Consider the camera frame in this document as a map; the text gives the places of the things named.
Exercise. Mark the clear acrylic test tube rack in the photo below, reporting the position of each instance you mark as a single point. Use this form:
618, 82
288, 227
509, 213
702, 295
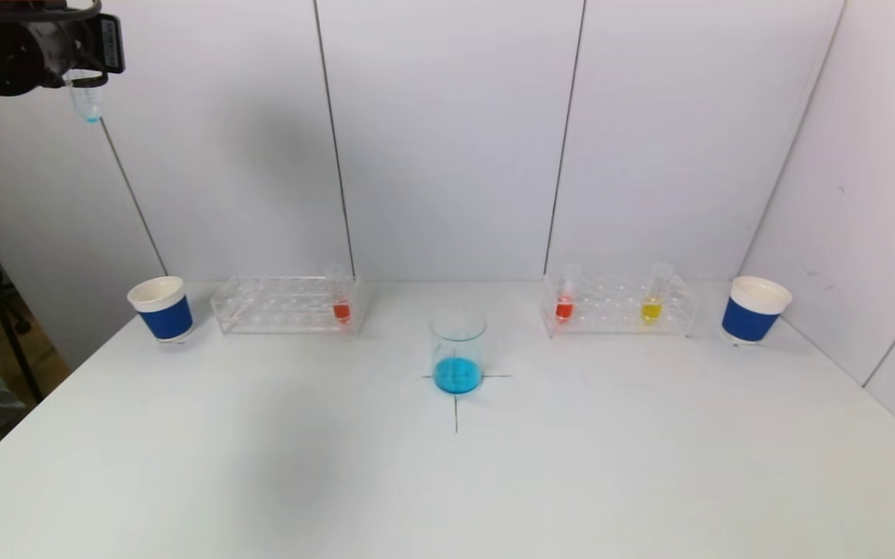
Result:
284, 314
610, 310

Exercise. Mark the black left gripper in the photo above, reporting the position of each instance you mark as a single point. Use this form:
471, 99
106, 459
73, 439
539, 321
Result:
109, 43

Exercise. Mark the blue white paper cup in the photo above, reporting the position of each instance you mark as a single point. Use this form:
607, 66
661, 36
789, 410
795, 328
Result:
750, 320
166, 318

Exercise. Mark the test tube with red pigment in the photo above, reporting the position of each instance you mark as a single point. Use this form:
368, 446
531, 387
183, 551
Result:
341, 311
563, 310

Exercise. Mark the clear glass beaker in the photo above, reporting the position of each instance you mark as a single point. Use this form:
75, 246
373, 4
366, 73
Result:
457, 373

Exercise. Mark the test tube with blue pigment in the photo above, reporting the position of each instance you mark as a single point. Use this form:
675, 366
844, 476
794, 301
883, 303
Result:
88, 101

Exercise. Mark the test tube with yellow pigment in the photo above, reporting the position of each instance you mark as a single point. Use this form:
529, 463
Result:
650, 311

